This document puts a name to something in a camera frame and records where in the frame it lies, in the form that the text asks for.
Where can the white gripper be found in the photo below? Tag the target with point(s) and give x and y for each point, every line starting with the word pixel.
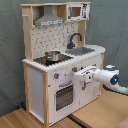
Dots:
pixel 86 74

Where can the white toy microwave door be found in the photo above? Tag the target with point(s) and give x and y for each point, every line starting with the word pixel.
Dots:
pixel 77 11

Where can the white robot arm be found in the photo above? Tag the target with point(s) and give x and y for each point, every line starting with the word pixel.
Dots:
pixel 107 77

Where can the wooden toy kitchen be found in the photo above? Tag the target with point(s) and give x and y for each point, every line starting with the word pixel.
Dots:
pixel 40 84

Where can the right red stove knob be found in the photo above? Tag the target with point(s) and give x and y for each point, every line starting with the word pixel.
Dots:
pixel 74 69

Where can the red stove knob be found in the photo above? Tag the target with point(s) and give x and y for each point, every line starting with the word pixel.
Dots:
pixel 56 75
pixel 74 69

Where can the grey toy sink basin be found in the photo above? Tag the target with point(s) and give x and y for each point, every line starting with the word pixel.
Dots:
pixel 79 51

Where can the oven door with window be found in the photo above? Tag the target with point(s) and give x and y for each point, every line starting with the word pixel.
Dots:
pixel 64 97

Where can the left red stove knob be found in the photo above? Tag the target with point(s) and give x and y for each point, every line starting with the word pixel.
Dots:
pixel 56 75

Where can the silver metal pot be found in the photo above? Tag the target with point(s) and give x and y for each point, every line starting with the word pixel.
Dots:
pixel 53 55

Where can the black toy stovetop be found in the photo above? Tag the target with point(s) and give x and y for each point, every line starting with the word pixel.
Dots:
pixel 48 61

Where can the grey range hood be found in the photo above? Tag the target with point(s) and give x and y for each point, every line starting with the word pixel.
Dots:
pixel 48 18

